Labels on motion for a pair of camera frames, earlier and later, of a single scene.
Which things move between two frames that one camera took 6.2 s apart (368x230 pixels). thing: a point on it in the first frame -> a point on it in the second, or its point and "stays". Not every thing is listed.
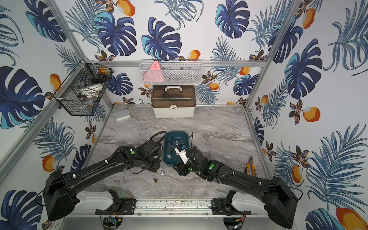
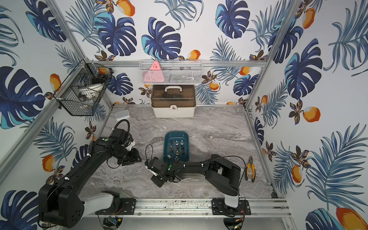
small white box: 122,115 stays
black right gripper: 180,169 -> 158,183
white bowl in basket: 92,91 stays
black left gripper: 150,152 -> 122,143
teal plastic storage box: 172,140 stays
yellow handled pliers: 250,164 stays
